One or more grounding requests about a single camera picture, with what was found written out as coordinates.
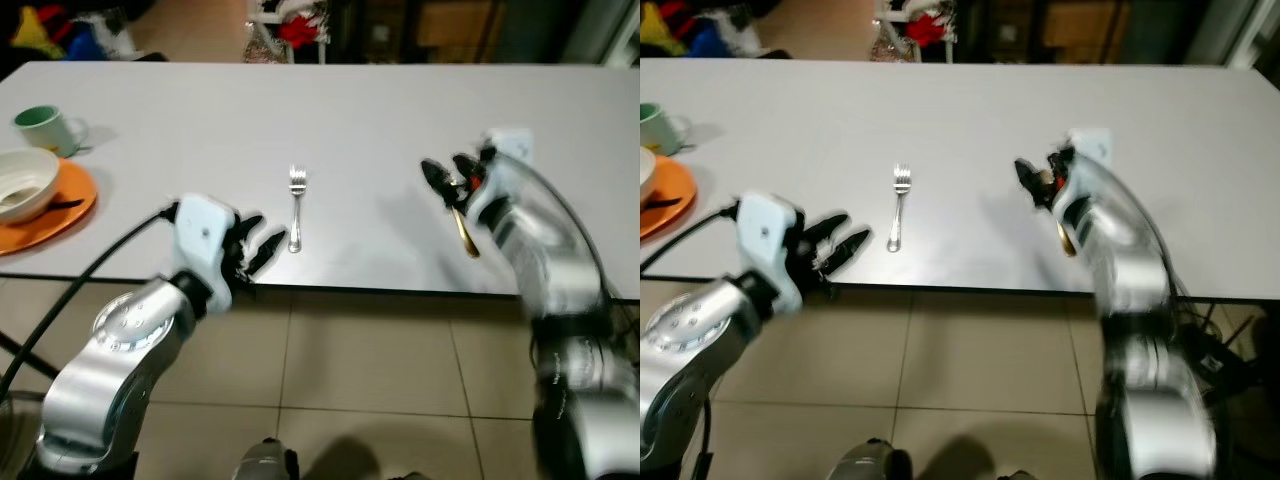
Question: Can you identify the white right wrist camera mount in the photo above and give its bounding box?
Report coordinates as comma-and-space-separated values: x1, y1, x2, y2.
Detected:
1067, 126, 1114, 167
485, 126, 535, 167

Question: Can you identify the silver metal fork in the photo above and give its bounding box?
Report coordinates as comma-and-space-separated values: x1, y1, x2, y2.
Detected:
287, 164, 309, 254
885, 164, 913, 254

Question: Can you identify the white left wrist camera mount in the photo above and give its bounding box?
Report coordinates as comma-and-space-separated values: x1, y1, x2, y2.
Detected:
171, 194, 242, 312
736, 191, 805, 313

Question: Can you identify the white rack with red cloth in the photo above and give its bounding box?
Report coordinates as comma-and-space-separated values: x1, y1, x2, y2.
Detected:
871, 0, 958, 64
243, 0, 332, 65

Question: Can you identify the colourful clothes pile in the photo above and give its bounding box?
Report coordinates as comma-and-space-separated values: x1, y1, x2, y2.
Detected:
8, 2, 138, 63
640, 0, 767, 60

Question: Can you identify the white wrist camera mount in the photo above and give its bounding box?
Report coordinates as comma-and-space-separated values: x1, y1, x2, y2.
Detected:
171, 194, 242, 312
1067, 126, 1114, 167
736, 191, 805, 313
485, 126, 535, 167

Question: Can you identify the grey robot leg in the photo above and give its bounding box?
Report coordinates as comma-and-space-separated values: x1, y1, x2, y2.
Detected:
233, 438, 302, 480
833, 437, 913, 480

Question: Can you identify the orange round plate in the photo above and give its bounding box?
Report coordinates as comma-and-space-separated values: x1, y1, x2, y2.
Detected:
0, 157, 100, 257
640, 156, 699, 240

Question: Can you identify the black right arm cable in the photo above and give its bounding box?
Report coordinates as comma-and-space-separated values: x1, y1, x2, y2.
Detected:
1178, 288, 1280, 406

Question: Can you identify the gold metal spoon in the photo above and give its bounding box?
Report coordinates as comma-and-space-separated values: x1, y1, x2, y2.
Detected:
447, 176, 482, 260
1038, 170, 1080, 259

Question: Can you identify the green ceramic mug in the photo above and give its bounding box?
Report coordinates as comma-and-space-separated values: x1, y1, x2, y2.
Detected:
12, 104, 90, 159
640, 101, 692, 157

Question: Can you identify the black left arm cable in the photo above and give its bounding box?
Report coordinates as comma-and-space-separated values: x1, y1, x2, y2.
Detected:
640, 202, 742, 273
0, 203, 182, 401

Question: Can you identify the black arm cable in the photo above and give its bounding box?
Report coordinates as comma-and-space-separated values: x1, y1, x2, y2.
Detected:
1178, 288, 1280, 406
640, 202, 742, 273
0, 203, 182, 401

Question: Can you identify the brown wooden cabinet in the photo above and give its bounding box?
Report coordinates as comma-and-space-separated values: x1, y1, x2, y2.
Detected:
1038, 0, 1133, 53
413, 0, 507, 53

